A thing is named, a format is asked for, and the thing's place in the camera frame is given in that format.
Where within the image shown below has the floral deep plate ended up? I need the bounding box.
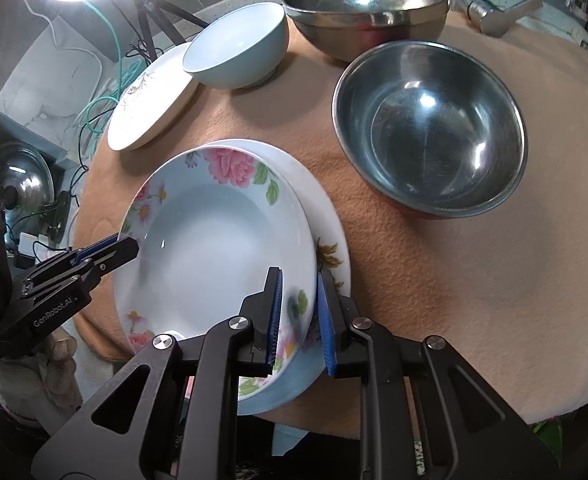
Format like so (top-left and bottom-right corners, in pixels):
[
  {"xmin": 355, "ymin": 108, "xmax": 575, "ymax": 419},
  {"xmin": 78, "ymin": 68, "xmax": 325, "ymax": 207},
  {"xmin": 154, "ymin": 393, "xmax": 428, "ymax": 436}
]
[{"xmin": 114, "ymin": 140, "xmax": 317, "ymax": 415}]

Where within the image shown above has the large steel bowl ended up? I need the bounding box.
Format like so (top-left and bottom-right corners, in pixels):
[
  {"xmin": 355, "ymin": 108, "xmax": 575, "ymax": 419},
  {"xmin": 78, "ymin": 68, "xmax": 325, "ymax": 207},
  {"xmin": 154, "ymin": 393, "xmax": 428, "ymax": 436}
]
[{"xmin": 282, "ymin": 0, "xmax": 449, "ymax": 62}]

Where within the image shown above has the chrome kitchen faucet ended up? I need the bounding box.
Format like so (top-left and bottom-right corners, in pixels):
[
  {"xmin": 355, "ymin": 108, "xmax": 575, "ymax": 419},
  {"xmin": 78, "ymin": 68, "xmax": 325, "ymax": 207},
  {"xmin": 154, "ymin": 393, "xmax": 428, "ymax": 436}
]
[{"xmin": 450, "ymin": 0, "xmax": 543, "ymax": 38}]

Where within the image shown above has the gloved left hand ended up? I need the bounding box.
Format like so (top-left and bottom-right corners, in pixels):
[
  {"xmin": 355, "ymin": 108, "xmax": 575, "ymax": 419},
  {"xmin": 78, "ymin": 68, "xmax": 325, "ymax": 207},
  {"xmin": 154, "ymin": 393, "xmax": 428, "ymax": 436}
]
[{"xmin": 0, "ymin": 327, "xmax": 82, "ymax": 434}]

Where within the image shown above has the steel pot lid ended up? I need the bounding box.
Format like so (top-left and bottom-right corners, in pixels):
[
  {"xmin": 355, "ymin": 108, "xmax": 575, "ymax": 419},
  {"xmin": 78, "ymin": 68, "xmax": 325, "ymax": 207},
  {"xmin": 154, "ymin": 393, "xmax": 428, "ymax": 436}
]
[{"xmin": 0, "ymin": 142, "xmax": 55, "ymax": 217}]

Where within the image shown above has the white plate yellow flower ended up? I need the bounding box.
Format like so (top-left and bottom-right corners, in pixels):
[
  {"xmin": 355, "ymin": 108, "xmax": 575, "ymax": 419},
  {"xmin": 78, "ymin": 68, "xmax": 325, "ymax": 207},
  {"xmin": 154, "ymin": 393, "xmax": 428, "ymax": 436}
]
[{"xmin": 210, "ymin": 139, "xmax": 351, "ymax": 296}]

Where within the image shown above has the beige cloth mat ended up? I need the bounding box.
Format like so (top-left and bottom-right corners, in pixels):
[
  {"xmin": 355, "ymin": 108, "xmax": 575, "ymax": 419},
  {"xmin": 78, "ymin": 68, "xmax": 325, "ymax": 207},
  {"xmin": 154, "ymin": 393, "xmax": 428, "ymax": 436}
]
[{"xmin": 74, "ymin": 15, "xmax": 588, "ymax": 422}]

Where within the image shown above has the white plate grey motif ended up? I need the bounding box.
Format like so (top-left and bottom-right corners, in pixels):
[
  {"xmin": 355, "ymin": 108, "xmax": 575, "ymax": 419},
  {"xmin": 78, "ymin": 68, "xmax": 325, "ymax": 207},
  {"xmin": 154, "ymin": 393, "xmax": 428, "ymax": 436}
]
[{"xmin": 108, "ymin": 41, "xmax": 198, "ymax": 152}]

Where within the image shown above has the light blue ceramic bowl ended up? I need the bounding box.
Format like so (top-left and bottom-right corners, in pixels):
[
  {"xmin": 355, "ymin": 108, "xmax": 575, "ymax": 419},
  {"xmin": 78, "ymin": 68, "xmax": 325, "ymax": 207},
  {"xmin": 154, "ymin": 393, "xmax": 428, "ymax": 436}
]
[{"xmin": 182, "ymin": 2, "xmax": 289, "ymax": 90}]

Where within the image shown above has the black tripod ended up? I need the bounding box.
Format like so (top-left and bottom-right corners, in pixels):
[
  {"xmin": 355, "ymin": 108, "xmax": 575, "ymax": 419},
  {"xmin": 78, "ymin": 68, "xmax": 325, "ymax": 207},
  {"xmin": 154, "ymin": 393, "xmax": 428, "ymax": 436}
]
[{"xmin": 134, "ymin": 0, "xmax": 209, "ymax": 62}]

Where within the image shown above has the small steel bowl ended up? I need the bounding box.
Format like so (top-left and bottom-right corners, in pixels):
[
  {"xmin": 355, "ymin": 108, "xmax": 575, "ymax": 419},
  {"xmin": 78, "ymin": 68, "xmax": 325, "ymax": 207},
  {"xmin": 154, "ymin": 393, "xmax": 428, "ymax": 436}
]
[{"xmin": 332, "ymin": 40, "xmax": 528, "ymax": 219}]

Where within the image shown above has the teal cable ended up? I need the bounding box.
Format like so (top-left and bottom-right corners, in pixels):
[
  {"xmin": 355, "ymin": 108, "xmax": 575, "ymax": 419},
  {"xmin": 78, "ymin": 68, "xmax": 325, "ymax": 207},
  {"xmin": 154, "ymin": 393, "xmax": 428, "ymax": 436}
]
[{"xmin": 76, "ymin": 0, "xmax": 147, "ymax": 137}]

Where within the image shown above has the white cable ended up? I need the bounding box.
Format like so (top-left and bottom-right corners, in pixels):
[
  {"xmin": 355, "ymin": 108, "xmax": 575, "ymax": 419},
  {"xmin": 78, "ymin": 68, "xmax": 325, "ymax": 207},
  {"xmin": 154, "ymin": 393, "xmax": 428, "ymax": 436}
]
[{"xmin": 11, "ymin": 0, "xmax": 106, "ymax": 106}]

